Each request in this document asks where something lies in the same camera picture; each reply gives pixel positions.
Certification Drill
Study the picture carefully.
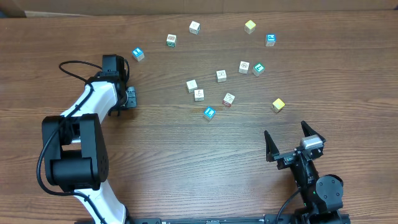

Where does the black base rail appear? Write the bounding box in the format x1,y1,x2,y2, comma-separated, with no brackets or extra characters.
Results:
74,213,352,224

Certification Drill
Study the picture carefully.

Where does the white picture block right centre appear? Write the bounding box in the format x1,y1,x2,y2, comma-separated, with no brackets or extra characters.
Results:
238,61,249,74

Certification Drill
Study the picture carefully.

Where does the white picture block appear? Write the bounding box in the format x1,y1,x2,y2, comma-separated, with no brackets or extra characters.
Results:
216,70,227,83
238,61,249,74

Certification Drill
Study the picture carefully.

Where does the blue top block upper right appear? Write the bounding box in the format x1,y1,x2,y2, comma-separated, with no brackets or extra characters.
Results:
265,34,276,47

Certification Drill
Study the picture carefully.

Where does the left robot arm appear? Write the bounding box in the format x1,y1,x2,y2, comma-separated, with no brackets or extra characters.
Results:
36,55,137,223

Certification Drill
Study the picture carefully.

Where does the white block top centre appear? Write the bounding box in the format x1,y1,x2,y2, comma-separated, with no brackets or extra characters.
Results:
189,21,200,35

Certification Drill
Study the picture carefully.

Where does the blue top block far left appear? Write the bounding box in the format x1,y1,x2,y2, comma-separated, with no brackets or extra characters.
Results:
132,47,145,62

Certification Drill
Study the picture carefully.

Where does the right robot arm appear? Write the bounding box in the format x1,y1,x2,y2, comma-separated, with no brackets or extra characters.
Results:
264,121,351,224

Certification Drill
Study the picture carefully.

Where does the cardboard back wall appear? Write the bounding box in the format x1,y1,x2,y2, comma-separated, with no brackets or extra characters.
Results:
1,0,397,17

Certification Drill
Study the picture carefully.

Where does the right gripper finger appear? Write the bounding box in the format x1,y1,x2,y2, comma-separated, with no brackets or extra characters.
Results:
300,121,326,143
264,130,279,162

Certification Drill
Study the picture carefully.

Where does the yellow block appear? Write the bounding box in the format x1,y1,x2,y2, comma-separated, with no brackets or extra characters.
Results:
244,20,256,34
272,98,285,113

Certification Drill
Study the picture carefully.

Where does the white X letter block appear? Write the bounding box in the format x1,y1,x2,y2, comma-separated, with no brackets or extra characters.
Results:
194,89,205,101

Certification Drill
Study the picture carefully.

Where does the yellow top block upper right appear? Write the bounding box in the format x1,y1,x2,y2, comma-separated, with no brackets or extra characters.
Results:
244,20,256,34

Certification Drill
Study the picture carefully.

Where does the green seven block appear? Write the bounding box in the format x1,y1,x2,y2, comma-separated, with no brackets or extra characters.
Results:
252,62,265,77

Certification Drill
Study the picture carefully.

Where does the red edged picture block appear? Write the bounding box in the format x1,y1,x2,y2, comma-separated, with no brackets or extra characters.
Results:
223,93,235,107

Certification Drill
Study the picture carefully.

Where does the blue L block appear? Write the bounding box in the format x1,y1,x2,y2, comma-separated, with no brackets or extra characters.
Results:
203,106,216,121

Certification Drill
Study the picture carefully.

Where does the green letter block upper left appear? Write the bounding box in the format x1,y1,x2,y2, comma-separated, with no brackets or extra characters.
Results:
166,34,177,47

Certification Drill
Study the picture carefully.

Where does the plain white block centre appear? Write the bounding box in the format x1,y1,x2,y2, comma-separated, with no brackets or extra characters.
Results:
187,80,198,93

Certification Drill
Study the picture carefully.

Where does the yellow top block lower right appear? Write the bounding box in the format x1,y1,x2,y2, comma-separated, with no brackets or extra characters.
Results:
272,98,285,113

